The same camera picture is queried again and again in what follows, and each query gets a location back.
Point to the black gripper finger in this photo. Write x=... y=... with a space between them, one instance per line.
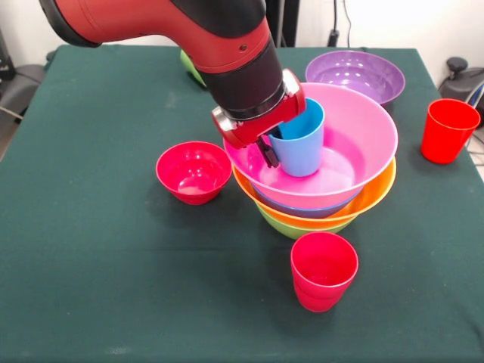
x=277 y=131
x=269 y=153

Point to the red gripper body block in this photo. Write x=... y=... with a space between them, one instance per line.
x=264 y=125

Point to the blue cup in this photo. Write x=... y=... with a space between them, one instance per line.
x=302 y=151

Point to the blue bowl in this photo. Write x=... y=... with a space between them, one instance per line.
x=302 y=210

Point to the small crimson pink bowl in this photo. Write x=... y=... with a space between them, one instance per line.
x=194 y=162

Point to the green bowl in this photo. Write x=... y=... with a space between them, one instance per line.
x=295 y=230

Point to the large magenta bowl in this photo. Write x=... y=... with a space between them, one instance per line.
x=359 y=125

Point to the green cup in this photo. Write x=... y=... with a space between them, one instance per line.
x=191 y=70

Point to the large orange bowl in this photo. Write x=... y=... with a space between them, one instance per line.
x=374 y=200

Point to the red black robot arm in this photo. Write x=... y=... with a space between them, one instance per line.
x=170 y=26

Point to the purple bowl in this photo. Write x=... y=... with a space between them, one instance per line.
x=355 y=68

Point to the crimson pink cup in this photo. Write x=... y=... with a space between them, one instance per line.
x=321 y=287

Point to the red cup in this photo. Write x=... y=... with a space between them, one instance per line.
x=446 y=136

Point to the dark green tablecloth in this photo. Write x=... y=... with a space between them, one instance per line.
x=113 y=302

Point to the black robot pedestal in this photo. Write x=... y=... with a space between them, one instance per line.
x=285 y=22

